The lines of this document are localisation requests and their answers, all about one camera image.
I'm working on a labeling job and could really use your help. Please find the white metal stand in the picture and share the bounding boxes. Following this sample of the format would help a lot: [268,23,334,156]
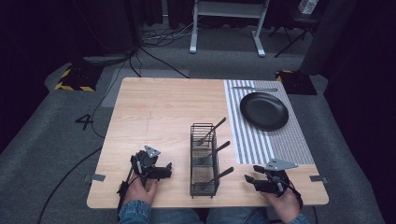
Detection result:
[189,0,271,58]

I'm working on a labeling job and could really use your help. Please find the dark-handled fork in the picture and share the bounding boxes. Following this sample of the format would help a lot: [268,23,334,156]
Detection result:
[198,140,232,165]
[195,117,228,147]
[202,166,235,191]

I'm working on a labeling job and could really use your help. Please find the striped grey placemat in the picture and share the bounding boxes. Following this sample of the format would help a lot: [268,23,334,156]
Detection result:
[222,78,316,165]

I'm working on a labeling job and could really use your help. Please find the black floor cable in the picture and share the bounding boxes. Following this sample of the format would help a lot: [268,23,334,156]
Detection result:
[90,50,138,140]
[139,46,191,79]
[36,145,104,224]

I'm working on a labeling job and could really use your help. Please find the bundle of floor cables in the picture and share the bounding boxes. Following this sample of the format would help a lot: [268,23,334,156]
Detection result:
[141,15,204,49]

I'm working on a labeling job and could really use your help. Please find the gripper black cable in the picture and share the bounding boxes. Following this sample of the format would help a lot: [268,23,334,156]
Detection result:
[116,162,140,220]
[288,179,304,210]

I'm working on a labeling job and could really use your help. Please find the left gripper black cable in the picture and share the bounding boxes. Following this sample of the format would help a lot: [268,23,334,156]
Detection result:
[116,162,140,220]

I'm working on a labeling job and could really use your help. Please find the dark grey column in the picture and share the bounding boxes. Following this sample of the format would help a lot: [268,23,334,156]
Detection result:
[299,0,360,77]

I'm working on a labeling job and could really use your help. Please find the silver table knife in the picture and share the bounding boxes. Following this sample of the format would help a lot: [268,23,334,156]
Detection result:
[231,85,279,93]

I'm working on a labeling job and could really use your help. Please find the person's left hand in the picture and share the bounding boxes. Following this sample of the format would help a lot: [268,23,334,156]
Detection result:
[122,176,159,207]

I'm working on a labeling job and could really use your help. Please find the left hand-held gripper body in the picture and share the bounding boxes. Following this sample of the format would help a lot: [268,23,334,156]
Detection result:
[130,145,163,189]

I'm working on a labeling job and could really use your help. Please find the person's right hand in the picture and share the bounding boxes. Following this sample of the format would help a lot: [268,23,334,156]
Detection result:
[260,187,302,224]

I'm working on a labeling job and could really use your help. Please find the black wire cutlery rack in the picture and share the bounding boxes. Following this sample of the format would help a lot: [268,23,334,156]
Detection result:
[189,122,220,200]

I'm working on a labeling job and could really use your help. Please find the black folding stand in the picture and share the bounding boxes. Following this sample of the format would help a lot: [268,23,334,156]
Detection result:
[268,11,322,59]

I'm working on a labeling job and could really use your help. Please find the black plate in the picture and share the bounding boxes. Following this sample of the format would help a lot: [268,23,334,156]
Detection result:
[239,91,290,132]

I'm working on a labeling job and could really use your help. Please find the grey tape piece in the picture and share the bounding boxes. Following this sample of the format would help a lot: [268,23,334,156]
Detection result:
[83,173,106,184]
[309,175,329,184]

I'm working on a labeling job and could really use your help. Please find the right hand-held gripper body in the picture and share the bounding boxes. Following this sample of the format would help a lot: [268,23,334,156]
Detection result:
[253,158,300,198]

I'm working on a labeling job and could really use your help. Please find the yellow-black striped base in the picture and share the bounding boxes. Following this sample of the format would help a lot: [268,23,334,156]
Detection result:
[275,69,318,96]
[53,63,105,93]

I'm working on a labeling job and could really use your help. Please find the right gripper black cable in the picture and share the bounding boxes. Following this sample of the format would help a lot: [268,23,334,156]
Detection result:
[288,179,304,210]

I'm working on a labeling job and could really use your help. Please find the white box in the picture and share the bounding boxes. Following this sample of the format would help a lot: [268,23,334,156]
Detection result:
[297,0,319,15]

